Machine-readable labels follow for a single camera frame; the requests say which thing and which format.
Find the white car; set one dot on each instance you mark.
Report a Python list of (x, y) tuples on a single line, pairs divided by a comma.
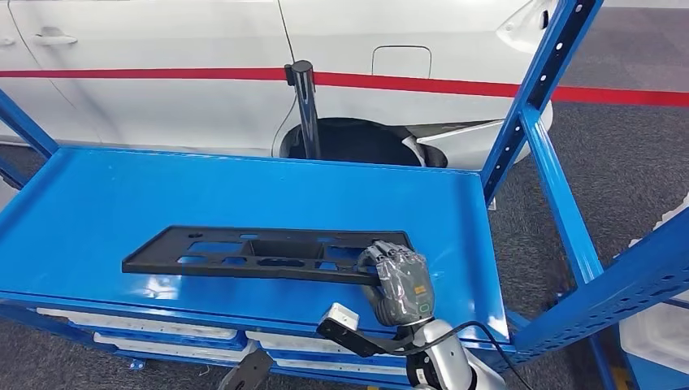
[(161, 107)]

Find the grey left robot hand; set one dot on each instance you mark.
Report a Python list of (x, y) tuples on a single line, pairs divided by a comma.
[(247, 374)]

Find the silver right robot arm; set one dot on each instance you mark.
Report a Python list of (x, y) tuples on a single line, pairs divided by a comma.
[(447, 355)]

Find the metal floor outlet plate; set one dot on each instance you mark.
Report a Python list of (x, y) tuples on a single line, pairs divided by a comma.
[(491, 205)]

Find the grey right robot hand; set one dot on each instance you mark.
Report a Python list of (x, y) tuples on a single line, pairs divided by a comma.
[(403, 290)]

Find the red barrier belt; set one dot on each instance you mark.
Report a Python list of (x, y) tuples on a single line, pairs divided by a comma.
[(430, 85), (134, 74)]

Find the black stanchion post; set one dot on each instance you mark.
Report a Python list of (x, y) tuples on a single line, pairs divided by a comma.
[(307, 118)]

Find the long black plastic part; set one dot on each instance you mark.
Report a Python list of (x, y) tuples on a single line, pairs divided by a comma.
[(153, 255)]

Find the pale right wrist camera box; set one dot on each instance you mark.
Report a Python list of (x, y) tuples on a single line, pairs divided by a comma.
[(342, 317)]

